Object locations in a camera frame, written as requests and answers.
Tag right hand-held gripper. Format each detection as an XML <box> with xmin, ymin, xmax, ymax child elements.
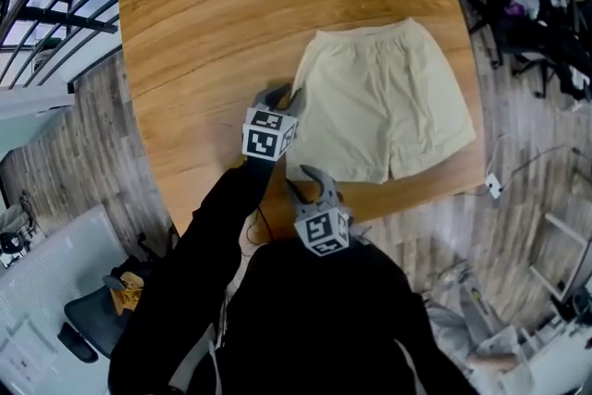
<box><xmin>285</xmin><ymin>165</ymin><xmax>351</xmax><ymax>259</ymax></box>

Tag black office chair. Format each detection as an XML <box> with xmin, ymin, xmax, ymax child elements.
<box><xmin>512</xmin><ymin>0</ymin><xmax>592</xmax><ymax>101</ymax></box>
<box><xmin>55</xmin><ymin>254</ymin><xmax>156</xmax><ymax>364</ymax></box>
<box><xmin>469</xmin><ymin>0</ymin><xmax>556</xmax><ymax>70</ymax></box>

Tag frosted glass partition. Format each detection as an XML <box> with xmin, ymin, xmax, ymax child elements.
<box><xmin>0</xmin><ymin>87</ymin><xmax>78</xmax><ymax>163</ymax></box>

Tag person's left forearm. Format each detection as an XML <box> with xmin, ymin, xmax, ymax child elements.
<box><xmin>182</xmin><ymin>154</ymin><xmax>278</xmax><ymax>255</ymax></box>

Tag black floor cable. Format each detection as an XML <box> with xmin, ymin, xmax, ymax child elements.
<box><xmin>501</xmin><ymin>143</ymin><xmax>584</xmax><ymax>193</ymax></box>

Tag black railing with wooden handrail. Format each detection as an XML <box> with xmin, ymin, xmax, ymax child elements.
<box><xmin>0</xmin><ymin>0</ymin><xmax>592</xmax><ymax>89</ymax></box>

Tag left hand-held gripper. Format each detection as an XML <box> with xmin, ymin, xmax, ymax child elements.
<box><xmin>241</xmin><ymin>82</ymin><xmax>305</xmax><ymax>164</ymax></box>

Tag white power strip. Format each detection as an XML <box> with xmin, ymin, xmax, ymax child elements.
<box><xmin>484</xmin><ymin>173</ymin><xmax>504</xmax><ymax>200</ymax></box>

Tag white metal frame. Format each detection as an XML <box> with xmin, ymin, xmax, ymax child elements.
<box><xmin>529</xmin><ymin>212</ymin><xmax>592</xmax><ymax>306</ymax></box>

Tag orange jacket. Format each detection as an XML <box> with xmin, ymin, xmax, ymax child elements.
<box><xmin>109</xmin><ymin>271</ymin><xmax>145</xmax><ymax>316</ymax></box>

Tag white cable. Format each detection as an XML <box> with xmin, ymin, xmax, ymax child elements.
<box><xmin>485</xmin><ymin>132</ymin><xmax>514</xmax><ymax>181</ymax></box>

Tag white cabinet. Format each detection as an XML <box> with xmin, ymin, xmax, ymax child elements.
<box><xmin>0</xmin><ymin>203</ymin><xmax>130</xmax><ymax>395</ymax></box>

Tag white cloth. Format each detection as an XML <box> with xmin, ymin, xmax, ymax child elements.
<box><xmin>566</xmin><ymin>64</ymin><xmax>592</xmax><ymax>93</ymax></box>

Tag cream cloth shorts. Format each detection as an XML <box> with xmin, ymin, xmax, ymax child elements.
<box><xmin>285</xmin><ymin>17</ymin><xmax>477</xmax><ymax>185</ymax></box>

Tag person's black clothed body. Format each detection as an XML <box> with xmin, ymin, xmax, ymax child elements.
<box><xmin>106</xmin><ymin>240</ymin><xmax>482</xmax><ymax>395</ymax></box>

